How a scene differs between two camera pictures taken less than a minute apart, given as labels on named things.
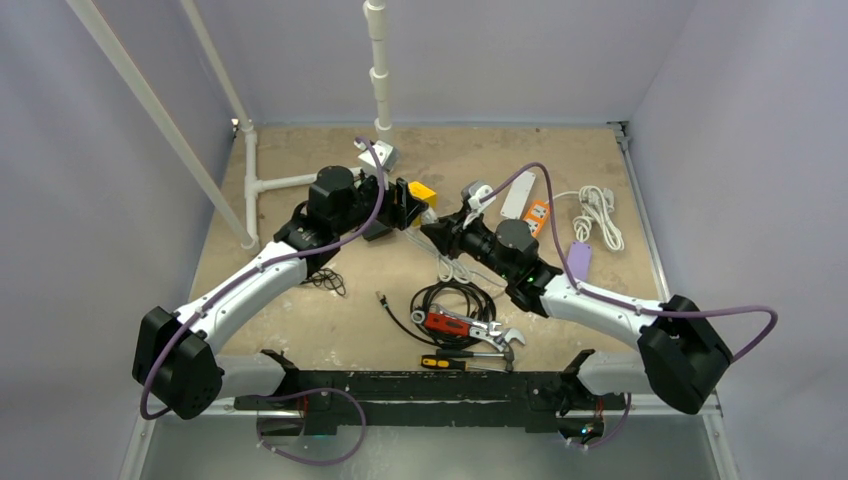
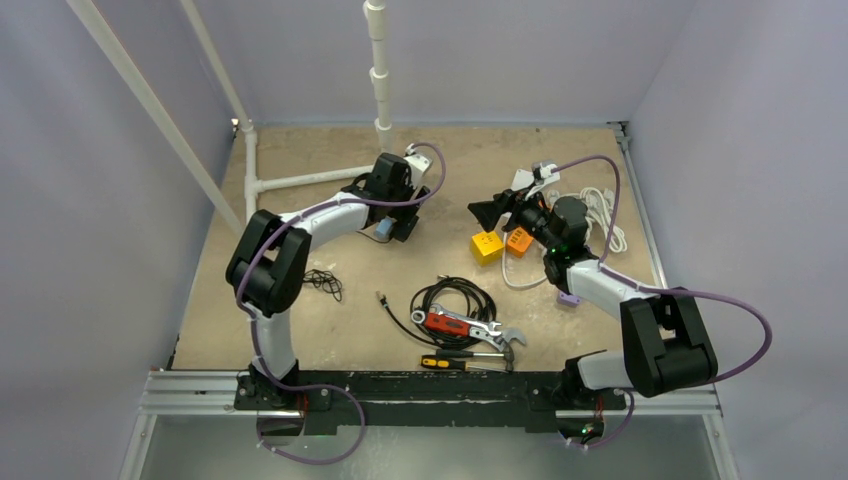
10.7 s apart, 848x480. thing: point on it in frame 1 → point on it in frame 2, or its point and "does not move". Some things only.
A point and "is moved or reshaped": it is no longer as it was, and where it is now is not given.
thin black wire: [330, 279] does not move
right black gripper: [457, 235] → [516, 211]
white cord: [598, 204] does not move
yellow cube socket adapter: [421, 191] is moved or reshaped
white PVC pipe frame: [158, 112] does not move
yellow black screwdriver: [452, 363] does not move
